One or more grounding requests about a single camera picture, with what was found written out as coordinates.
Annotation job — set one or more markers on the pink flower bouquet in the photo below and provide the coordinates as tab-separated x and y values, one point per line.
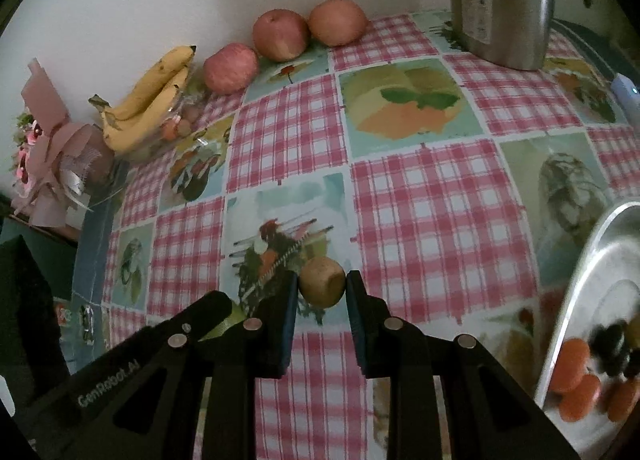
55	140

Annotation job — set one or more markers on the green mango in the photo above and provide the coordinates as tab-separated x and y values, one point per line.
635	327
228	325

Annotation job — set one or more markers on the round stainless steel plate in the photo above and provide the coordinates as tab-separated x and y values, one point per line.
575	280

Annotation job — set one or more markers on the yellow banana bunch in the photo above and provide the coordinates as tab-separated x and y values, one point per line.
150	90

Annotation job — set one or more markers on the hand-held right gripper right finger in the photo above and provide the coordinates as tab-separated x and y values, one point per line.
357	335

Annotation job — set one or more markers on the white power strip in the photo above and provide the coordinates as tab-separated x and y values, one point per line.
627	90

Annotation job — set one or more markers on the orange tangerine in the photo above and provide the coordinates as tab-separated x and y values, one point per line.
570	357
580	397
622	400

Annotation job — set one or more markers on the stainless steel thermos jug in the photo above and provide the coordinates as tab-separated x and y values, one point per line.
510	5

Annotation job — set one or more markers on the brown kiwi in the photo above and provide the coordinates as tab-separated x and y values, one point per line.
322	287

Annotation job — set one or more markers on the clear plastic holder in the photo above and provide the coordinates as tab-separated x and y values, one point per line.
75	317

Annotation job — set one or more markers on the clear plastic fruit box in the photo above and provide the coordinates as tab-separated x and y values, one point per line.
175	129

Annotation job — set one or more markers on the red apple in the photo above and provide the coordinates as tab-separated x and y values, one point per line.
337	21
280	35
231	67

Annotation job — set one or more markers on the dark plum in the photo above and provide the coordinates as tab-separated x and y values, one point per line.
631	362
607	340

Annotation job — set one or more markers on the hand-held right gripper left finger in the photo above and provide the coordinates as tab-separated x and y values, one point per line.
287	325

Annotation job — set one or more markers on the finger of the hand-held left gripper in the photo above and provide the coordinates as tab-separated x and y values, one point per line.
110	387

